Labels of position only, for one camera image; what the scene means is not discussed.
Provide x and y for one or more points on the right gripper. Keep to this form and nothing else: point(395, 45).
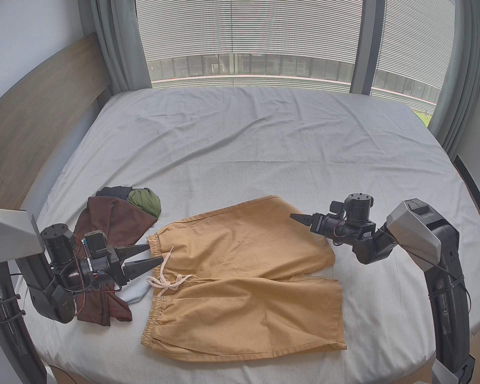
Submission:
point(328, 225)

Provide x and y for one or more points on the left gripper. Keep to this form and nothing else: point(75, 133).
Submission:
point(103, 268)

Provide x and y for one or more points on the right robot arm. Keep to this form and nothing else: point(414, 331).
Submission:
point(442, 262)

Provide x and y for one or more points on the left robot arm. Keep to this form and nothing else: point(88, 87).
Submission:
point(22, 277)

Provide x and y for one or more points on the bed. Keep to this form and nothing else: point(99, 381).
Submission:
point(262, 150)

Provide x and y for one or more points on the pale blue garment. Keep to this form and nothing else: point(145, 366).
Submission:
point(135, 292)

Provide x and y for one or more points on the brown garment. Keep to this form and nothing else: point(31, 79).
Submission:
point(112, 221)

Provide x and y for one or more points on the green garment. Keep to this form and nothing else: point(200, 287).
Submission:
point(144, 200)

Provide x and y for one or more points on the black garment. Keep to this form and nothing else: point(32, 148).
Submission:
point(112, 192)

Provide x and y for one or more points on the grey-green curtain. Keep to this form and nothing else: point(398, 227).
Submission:
point(120, 45)
point(455, 93)

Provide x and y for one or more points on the window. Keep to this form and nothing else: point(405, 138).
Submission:
point(247, 33)

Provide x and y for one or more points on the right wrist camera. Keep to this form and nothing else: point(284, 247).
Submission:
point(336, 208)

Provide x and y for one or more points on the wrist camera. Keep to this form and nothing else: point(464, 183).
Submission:
point(95, 243)
point(336, 208)

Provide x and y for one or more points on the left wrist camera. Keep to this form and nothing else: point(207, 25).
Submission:
point(95, 243)

